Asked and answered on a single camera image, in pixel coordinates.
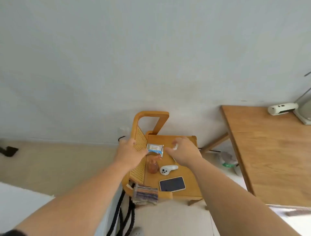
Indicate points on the blue white wipes packet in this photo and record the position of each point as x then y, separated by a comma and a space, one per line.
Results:
155, 148

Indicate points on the striped cleaning cloth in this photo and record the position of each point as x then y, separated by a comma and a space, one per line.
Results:
145, 194

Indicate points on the white controller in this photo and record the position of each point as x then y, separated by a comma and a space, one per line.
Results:
166, 169

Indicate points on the black floor object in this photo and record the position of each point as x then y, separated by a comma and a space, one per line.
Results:
9, 151

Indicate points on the smartphone with cream case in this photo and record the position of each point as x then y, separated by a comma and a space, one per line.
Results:
172, 184

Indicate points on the grey left shoe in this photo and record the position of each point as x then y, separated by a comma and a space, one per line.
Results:
137, 232

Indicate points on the white exercise machine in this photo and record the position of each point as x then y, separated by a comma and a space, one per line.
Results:
107, 220

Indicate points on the wooden rattan chair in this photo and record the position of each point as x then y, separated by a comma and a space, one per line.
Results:
187, 180

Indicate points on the brown spray bottle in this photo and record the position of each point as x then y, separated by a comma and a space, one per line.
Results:
153, 167

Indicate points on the person's left forearm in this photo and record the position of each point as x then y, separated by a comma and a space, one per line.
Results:
80, 204

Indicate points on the person's left hand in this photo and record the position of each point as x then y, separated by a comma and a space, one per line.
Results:
128, 153

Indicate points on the person's right forearm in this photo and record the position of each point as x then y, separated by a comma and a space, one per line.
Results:
230, 201

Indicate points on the white oblong device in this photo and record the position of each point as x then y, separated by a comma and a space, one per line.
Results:
281, 109

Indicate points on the person's right hand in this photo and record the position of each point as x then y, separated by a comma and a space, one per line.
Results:
185, 152

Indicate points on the white green bag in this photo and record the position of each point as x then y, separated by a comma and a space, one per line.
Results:
228, 160

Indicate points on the white cylinder appliance square base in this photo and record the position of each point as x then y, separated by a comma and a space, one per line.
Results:
305, 109

